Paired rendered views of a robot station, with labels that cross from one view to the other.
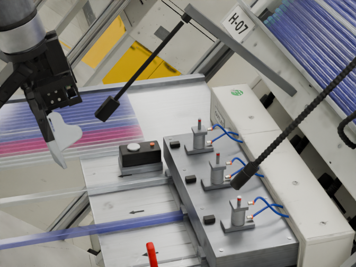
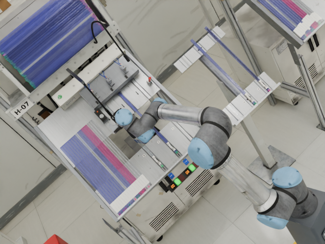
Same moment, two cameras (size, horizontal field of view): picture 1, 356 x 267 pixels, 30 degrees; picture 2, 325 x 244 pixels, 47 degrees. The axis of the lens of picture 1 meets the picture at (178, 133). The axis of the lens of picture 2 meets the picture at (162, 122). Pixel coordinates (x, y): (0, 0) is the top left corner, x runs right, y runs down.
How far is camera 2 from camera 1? 1.79 m
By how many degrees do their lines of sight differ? 63
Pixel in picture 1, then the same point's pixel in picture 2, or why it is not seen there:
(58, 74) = not seen: hidden behind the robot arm
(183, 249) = (131, 86)
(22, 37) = not seen: hidden behind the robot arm
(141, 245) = (135, 97)
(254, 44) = (37, 95)
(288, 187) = (105, 61)
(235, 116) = (75, 90)
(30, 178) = not seen: outside the picture
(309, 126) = (83, 59)
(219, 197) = (115, 79)
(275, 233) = (122, 60)
